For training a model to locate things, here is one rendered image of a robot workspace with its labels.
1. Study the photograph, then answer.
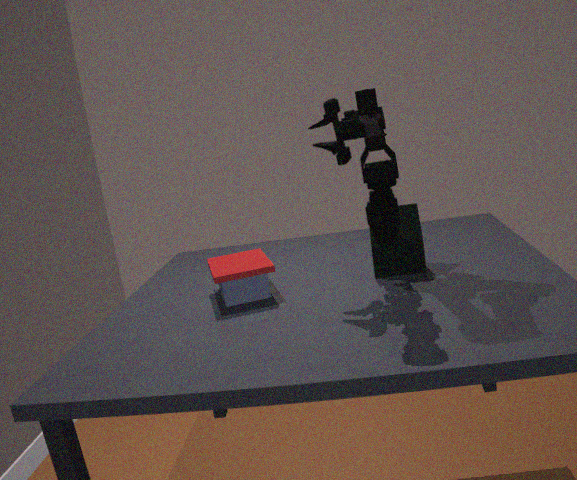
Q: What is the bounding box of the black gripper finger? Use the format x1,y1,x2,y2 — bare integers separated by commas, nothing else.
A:
313,141,338,154
308,114,329,130

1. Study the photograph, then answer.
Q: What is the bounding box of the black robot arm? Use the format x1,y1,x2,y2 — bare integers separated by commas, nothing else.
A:
342,88,400,243

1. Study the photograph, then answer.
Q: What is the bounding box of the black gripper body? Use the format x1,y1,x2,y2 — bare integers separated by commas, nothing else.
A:
324,99,361,165

